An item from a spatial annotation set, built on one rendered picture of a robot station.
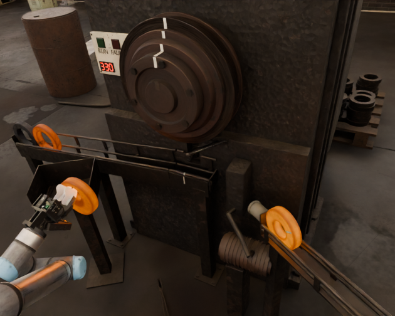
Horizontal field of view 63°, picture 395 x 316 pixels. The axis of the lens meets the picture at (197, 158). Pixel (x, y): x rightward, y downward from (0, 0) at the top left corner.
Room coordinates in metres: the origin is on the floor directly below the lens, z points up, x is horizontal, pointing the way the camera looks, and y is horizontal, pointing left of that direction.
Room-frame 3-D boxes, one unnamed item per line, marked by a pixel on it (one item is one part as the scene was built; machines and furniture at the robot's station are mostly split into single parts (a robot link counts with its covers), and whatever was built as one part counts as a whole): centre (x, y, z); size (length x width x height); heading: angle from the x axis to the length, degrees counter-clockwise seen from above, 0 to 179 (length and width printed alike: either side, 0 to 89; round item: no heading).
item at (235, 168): (1.00, -0.16, 0.68); 0.11 x 0.08 x 0.24; 150
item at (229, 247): (0.83, -0.17, 0.27); 0.22 x 0.13 x 0.53; 60
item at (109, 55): (1.37, 0.29, 1.15); 0.26 x 0.02 x 0.18; 60
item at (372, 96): (2.71, -1.11, 0.22); 1.20 x 0.81 x 0.44; 58
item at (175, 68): (1.02, 0.10, 1.11); 0.28 x 0.06 x 0.28; 60
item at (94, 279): (1.15, 0.60, 0.36); 0.26 x 0.20 x 0.72; 95
